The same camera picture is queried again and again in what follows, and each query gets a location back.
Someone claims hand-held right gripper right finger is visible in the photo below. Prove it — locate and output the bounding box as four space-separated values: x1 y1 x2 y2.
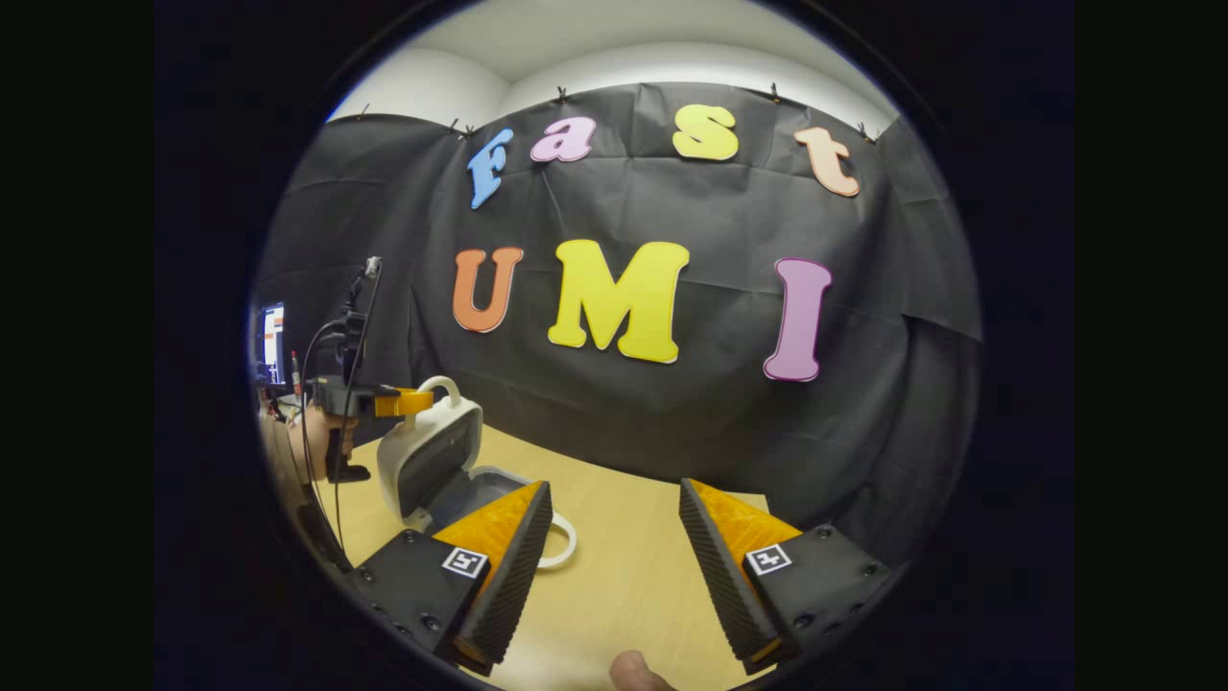
677 477 893 676

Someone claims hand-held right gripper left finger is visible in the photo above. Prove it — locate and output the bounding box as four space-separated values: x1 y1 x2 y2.
347 480 555 678

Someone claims white suitcase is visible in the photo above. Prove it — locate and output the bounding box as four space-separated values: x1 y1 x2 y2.
376 376 579 572

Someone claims computer monitor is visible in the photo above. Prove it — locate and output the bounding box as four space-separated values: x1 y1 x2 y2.
257 302 289 388

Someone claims black backdrop cloth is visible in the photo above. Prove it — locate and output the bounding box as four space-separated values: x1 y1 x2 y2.
254 82 984 567

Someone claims black cable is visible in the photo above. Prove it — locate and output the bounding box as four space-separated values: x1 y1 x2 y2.
331 261 385 558

